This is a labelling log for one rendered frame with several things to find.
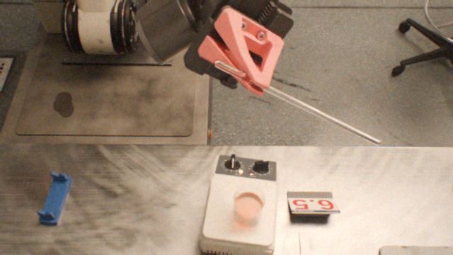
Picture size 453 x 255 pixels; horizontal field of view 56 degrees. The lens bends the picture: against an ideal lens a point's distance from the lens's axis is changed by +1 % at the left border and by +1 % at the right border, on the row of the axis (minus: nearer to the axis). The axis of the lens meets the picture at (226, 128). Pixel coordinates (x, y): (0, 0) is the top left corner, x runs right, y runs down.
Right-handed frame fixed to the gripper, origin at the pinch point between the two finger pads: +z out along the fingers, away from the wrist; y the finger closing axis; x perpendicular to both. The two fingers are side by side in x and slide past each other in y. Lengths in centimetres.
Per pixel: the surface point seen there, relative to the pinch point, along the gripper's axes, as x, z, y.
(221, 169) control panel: 22.6, -28.3, -30.9
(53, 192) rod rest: -2, -33, -53
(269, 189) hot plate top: 28.2, -20.7, -25.9
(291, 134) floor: 92, -103, -57
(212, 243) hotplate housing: 21.3, -14.6, -36.0
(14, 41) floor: -19, -177, -110
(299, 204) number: 37, -21, -28
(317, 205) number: 40, -20, -26
